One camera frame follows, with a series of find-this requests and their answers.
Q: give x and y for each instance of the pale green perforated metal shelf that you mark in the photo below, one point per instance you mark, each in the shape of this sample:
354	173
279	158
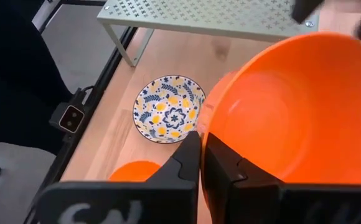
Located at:
199	15

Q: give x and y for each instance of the orange plastic bowl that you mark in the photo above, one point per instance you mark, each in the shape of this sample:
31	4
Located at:
134	172
292	109

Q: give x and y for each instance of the blue yellow floral ceramic bowl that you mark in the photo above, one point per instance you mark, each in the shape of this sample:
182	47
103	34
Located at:
168	109

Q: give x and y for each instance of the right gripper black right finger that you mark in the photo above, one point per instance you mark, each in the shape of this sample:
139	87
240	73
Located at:
261	205

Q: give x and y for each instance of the black aluminium rig frame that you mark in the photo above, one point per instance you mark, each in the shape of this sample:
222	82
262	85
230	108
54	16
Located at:
105	77

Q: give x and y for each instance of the black table-level camera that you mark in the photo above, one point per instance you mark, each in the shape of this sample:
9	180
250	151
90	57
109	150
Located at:
70	119

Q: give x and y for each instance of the person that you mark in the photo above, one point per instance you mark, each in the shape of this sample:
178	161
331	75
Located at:
12	62

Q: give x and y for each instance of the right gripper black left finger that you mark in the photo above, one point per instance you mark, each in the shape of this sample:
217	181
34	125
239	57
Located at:
168	202

